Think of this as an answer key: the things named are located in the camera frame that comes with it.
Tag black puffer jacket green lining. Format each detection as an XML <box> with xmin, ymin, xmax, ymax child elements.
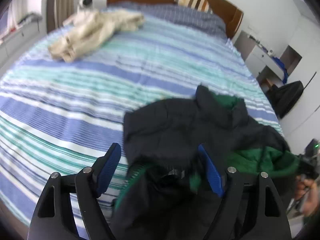
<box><xmin>111</xmin><ymin>86</ymin><xmax>299</xmax><ymax>239</ymax></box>

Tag black clothes on chair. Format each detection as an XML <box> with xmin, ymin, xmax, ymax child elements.
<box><xmin>266</xmin><ymin>81</ymin><xmax>304</xmax><ymax>119</ymax></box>

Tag person's right hand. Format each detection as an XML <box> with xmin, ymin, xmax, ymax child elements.
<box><xmin>295</xmin><ymin>176</ymin><xmax>319</xmax><ymax>217</ymax></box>

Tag wooden stool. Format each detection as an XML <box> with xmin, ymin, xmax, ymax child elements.
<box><xmin>261</xmin><ymin>79</ymin><xmax>274</xmax><ymax>89</ymax></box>

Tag striped blue green bedspread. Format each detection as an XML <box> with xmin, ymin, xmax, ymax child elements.
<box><xmin>1</xmin><ymin>15</ymin><xmax>282</xmax><ymax>229</ymax></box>

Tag blue cloth on desk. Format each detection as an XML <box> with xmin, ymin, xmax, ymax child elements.
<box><xmin>272</xmin><ymin>56</ymin><xmax>289</xmax><ymax>85</ymax></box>

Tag white desk with drawer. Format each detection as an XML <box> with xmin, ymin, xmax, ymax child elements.
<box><xmin>234</xmin><ymin>31</ymin><xmax>284</xmax><ymax>80</ymax></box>

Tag white low window cabinet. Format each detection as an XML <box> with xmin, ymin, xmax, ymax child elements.
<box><xmin>1</xmin><ymin>12</ymin><xmax>42</xmax><ymax>63</ymax></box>

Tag blue checked pillow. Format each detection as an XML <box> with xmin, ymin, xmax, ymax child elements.
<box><xmin>111</xmin><ymin>1</ymin><xmax>228</xmax><ymax>40</ymax></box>

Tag beige garment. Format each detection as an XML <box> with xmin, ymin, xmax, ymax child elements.
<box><xmin>48</xmin><ymin>9</ymin><xmax>145</xmax><ymax>62</ymax></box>

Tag striped brown cushion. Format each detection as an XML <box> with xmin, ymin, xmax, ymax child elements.
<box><xmin>174</xmin><ymin>0</ymin><xmax>213</xmax><ymax>14</ymax></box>

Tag beige curtain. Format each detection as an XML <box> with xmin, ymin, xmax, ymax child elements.
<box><xmin>46</xmin><ymin>0</ymin><xmax>74</xmax><ymax>33</ymax></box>

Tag white round camera device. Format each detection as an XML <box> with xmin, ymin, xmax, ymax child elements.
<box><xmin>77</xmin><ymin>0</ymin><xmax>93</xmax><ymax>10</ymax></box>

